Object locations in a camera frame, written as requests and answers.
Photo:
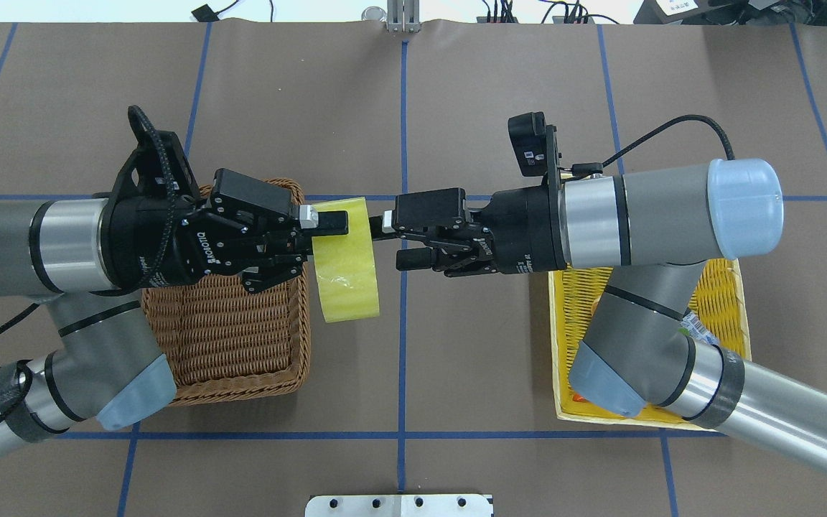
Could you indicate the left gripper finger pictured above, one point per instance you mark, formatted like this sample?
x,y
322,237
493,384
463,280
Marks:
x,y
277,208
277,269

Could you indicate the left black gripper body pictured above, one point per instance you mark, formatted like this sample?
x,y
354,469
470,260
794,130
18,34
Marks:
x,y
142,248

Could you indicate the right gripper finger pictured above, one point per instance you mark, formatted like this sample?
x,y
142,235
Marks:
x,y
419,211
452,262

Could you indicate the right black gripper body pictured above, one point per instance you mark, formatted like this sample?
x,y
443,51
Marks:
x,y
525,230

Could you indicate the yellow packing tape roll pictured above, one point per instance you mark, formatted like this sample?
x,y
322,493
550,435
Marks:
x,y
345,266

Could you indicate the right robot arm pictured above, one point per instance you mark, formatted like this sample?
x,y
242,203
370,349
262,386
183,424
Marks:
x,y
655,230

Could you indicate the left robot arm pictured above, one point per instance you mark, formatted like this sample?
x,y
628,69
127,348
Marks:
x,y
127,358

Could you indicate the yellow woven basket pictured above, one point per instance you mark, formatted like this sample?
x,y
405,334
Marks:
x,y
573,296

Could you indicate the brown wicker basket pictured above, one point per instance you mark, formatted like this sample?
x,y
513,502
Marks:
x,y
224,343

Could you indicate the blue tape line lengthwise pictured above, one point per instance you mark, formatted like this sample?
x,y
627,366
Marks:
x,y
404,281

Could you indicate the small dark jar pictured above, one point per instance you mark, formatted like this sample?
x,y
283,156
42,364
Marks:
x,y
692,326

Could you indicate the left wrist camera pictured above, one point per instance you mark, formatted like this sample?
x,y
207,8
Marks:
x,y
157,168

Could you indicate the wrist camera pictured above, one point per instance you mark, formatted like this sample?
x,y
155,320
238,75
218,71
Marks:
x,y
534,144
157,168

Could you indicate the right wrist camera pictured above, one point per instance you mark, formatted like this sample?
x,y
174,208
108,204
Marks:
x,y
534,144

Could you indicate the aluminium frame post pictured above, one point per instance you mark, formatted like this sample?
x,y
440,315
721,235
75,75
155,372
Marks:
x,y
403,16

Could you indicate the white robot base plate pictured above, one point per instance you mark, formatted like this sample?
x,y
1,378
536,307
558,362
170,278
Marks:
x,y
443,504

